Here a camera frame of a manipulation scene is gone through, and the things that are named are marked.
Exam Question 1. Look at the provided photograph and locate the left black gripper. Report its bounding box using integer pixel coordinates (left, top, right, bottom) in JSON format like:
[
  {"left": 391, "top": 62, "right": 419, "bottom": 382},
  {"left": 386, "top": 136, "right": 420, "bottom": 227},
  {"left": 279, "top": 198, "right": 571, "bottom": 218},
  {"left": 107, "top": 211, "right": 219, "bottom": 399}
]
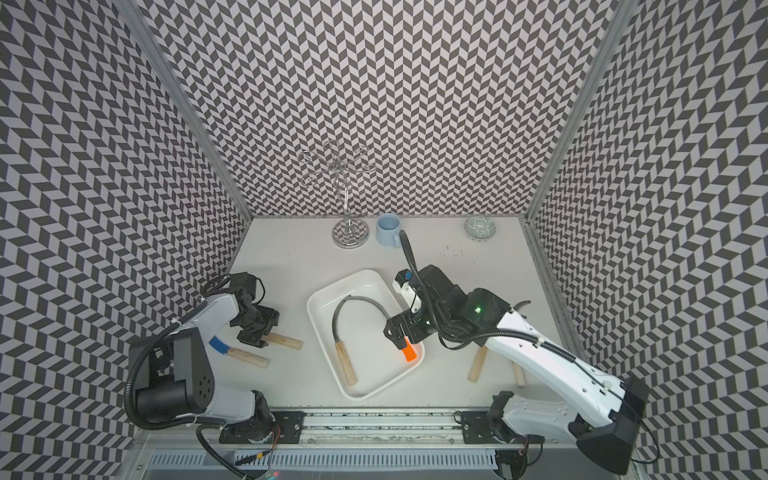
[{"left": 233, "top": 304, "right": 280, "bottom": 348}]

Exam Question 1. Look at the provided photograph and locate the white rectangular storage tray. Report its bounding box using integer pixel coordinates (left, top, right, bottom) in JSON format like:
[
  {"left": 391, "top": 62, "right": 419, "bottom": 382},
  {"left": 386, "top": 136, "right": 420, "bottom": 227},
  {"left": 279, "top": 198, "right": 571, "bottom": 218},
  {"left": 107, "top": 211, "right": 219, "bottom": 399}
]
[{"left": 306, "top": 269, "right": 426, "bottom": 402}]

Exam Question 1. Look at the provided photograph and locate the orange handle sickle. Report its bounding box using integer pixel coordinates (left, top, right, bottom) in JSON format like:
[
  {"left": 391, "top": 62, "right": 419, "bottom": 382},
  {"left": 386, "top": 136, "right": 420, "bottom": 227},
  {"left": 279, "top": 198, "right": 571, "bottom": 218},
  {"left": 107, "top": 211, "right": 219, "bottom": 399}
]
[{"left": 402, "top": 339, "right": 418, "bottom": 362}]

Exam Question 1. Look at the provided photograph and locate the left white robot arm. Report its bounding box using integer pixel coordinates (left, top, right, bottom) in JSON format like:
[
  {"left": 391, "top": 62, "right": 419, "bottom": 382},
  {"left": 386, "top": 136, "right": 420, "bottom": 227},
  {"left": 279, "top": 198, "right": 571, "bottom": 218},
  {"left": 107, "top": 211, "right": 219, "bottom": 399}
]
[{"left": 123, "top": 273, "right": 279, "bottom": 444}]

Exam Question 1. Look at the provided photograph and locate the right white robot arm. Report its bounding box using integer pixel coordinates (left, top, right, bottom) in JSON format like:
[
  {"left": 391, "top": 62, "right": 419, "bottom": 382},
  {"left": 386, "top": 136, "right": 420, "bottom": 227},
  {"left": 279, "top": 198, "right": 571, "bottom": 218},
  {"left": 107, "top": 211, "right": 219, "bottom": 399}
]
[{"left": 384, "top": 265, "right": 650, "bottom": 475}]

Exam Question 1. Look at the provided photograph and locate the blue blade wooden sickle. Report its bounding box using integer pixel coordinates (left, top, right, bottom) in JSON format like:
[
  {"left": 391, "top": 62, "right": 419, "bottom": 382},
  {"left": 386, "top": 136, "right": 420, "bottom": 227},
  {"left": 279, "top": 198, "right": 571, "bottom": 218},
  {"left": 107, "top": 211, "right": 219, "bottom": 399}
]
[{"left": 208, "top": 337, "right": 270, "bottom": 369}]

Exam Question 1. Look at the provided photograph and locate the green patterned small bowl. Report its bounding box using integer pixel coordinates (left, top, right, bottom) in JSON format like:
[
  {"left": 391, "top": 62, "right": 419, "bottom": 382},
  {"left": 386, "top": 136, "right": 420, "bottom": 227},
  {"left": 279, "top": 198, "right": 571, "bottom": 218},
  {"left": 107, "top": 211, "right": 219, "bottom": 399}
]
[{"left": 464, "top": 216, "right": 497, "bottom": 242}]

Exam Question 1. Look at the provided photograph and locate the light blue mug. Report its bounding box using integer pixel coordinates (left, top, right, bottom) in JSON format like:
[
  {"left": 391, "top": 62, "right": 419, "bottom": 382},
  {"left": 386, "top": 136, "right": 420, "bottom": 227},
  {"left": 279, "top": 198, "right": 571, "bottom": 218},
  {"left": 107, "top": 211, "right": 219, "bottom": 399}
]
[{"left": 376, "top": 213, "right": 401, "bottom": 248}]

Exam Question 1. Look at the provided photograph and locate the chrome mug tree stand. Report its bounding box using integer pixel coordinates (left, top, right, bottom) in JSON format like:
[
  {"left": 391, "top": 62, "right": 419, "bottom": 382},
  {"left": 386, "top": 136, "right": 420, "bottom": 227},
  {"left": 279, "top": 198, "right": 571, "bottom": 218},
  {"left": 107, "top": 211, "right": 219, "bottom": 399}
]
[{"left": 297, "top": 140, "right": 378, "bottom": 250}]

